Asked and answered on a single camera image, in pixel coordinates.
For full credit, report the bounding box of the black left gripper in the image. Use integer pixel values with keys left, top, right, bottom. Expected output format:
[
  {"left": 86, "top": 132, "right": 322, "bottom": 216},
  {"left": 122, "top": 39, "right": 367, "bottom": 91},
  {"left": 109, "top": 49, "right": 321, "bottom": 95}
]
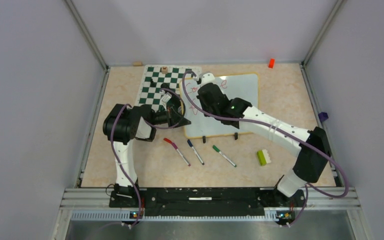
[{"left": 149, "top": 104, "right": 191, "bottom": 129}]

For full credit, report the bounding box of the red marker cap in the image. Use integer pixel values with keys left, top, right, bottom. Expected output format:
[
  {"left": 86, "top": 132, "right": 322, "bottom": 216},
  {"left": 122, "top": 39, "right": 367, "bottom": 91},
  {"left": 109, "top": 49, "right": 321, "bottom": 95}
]
[{"left": 163, "top": 138, "right": 173, "bottom": 144}]

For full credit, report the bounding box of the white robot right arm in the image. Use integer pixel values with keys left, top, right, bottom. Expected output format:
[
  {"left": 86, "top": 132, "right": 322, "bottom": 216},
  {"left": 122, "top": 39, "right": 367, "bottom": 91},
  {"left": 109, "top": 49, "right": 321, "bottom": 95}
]
[{"left": 197, "top": 83, "right": 331, "bottom": 206}]

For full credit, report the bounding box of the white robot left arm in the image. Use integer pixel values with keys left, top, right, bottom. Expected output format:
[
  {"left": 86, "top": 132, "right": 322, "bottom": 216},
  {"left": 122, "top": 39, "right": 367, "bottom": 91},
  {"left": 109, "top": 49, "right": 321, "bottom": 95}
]
[{"left": 102, "top": 103, "right": 191, "bottom": 207}]

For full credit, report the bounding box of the purple capped marker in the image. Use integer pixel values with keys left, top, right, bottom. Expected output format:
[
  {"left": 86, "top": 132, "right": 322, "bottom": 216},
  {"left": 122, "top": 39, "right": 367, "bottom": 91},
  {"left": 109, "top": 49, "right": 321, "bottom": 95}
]
[{"left": 171, "top": 142, "right": 191, "bottom": 167}]

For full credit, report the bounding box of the blue capped marker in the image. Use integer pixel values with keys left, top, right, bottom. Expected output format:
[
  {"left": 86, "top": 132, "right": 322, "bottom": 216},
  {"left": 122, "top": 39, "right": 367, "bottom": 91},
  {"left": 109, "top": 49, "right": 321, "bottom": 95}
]
[{"left": 187, "top": 139, "right": 205, "bottom": 166}]

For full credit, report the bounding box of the green white chess mat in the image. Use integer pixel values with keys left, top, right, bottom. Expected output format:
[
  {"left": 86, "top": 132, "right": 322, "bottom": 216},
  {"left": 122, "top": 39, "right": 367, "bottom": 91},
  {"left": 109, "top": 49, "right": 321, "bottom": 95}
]
[{"left": 138, "top": 64, "right": 203, "bottom": 109}]

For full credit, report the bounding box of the wooden chess piece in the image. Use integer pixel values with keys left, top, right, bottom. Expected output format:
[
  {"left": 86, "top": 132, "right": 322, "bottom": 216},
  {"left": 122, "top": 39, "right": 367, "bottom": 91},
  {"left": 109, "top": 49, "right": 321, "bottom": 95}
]
[{"left": 161, "top": 66, "right": 168, "bottom": 74}]

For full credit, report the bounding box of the green capped marker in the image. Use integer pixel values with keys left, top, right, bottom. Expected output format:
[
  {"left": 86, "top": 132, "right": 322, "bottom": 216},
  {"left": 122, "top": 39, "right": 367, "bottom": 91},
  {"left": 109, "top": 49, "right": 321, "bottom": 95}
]
[{"left": 212, "top": 145, "right": 237, "bottom": 168}]

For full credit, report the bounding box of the small wooden block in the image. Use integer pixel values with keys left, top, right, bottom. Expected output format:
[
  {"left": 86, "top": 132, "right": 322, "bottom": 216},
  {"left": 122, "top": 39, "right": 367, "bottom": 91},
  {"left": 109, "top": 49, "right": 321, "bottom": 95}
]
[{"left": 132, "top": 61, "right": 143, "bottom": 67}]

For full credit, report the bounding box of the orange block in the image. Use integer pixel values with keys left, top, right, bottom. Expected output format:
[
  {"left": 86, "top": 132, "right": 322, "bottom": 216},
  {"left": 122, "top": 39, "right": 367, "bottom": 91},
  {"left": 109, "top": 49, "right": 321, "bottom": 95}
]
[{"left": 268, "top": 58, "right": 276, "bottom": 69}]

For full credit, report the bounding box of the green white lego brick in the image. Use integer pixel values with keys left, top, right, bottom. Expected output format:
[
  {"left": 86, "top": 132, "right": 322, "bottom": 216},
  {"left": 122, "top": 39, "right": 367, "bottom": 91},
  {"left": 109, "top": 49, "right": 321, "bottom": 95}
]
[{"left": 256, "top": 149, "right": 272, "bottom": 166}]

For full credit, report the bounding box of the purple block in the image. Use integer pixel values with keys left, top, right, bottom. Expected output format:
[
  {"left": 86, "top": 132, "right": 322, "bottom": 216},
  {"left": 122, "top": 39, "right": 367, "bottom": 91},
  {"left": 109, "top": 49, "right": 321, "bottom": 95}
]
[{"left": 318, "top": 112, "right": 329, "bottom": 123}]

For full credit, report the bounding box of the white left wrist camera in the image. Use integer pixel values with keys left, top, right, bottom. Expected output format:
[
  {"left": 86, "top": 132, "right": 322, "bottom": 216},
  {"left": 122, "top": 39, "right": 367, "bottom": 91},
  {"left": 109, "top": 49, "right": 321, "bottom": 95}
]
[{"left": 160, "top": 92, "right": 172, "bottom": 109}]

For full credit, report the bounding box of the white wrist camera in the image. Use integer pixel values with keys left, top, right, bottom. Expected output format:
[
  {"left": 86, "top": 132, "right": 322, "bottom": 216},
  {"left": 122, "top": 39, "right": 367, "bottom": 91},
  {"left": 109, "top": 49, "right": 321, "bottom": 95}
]
[
  {"left": 194, "top": 72, "right": 216, "bottom": 87},
  {"left": 160, "top": 92, "right": 172, "bottom": 109}
]

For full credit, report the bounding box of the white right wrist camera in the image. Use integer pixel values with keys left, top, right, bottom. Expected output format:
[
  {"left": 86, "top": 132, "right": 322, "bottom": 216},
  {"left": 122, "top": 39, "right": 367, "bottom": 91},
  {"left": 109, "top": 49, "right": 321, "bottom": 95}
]
[{"left": 194, "top": 72, "right": 216, "bottom": 87}]

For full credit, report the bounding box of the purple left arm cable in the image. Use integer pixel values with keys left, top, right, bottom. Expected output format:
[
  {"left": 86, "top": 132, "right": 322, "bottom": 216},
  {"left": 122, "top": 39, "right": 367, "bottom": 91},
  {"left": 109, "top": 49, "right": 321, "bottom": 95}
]
[{"left": 110, "top": 86, "right": 187, "bottom": 229}]

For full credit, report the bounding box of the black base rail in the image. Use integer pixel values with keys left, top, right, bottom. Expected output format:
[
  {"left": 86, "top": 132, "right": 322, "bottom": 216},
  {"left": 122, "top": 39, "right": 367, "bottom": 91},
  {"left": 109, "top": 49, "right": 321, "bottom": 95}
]
[{"left": 109, "top": 187, "right": 305, "bottom": 217}]

